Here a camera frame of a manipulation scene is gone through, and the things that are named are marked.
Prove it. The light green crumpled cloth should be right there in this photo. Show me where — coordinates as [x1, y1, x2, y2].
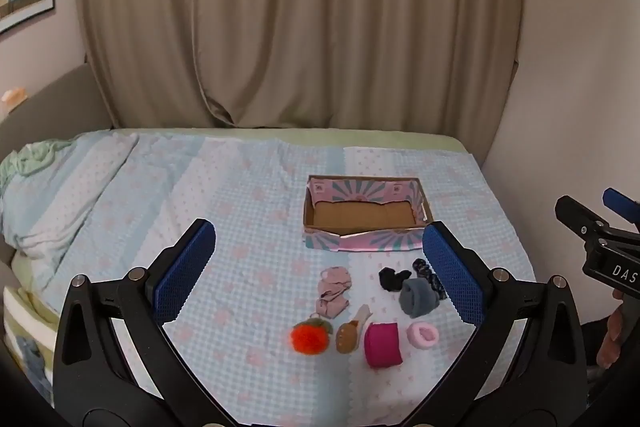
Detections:
[0, 140, 57, 180]

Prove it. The light pink sock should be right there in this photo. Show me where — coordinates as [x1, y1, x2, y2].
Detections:
[406, 321, 441, 349]

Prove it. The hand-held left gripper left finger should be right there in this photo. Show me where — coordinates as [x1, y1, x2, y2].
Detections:
[52, 218, 237, 427]

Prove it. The beige curtain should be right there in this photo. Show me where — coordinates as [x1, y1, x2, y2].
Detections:
[75, 0, 207, 129]
[192, 0, 523, 131]

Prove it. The person's right hand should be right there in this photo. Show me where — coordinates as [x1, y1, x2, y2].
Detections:
[596, 294, 628, 370]

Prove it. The grey upholstered headboard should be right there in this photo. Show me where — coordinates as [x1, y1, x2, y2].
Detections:
[0, 62, 118, 160]

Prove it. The light green bed sheet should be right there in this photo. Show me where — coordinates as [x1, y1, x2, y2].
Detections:
[110, 127, 473, 154]

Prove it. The black sock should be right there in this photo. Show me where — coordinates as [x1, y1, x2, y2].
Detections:
[378, 267, 412, 293]

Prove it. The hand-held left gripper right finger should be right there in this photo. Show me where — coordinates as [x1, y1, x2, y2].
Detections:
[400, 221, 587, 427]

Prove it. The magenta cloth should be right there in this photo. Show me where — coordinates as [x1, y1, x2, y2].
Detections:
[364, 322, 404, 369]

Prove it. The grey sock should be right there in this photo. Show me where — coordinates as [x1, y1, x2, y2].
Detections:
[399, 278, 441, 319]

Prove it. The dusty pink sock pair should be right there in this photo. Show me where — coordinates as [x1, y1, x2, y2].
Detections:
[315, 267, 352, 319]

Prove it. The black patterned scarf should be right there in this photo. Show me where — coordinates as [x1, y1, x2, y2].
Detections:
[412, 258, 448, 300]

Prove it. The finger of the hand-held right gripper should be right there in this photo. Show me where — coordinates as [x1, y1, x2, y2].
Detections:
[555, 196, 609, 240]
[602, 188, 640, 230]

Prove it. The striped green white cloth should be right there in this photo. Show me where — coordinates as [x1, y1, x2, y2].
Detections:
[0, 284, 57, 408]

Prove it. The grey blue cloth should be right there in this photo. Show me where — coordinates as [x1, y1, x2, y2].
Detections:
[14, 336, 53, 405]

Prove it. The pink printed cardboard box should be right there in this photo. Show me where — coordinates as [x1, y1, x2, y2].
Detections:
[302, 176, 432, 254]

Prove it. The brown plush toy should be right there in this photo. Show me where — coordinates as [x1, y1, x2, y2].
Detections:
[336, 304, 373, 354]

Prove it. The orange pompom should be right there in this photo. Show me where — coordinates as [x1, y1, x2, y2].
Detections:
[291, 316, 333, 355]

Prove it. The light blue checkered blanket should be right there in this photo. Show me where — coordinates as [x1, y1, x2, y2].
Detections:
[0, 130, 538, 427]

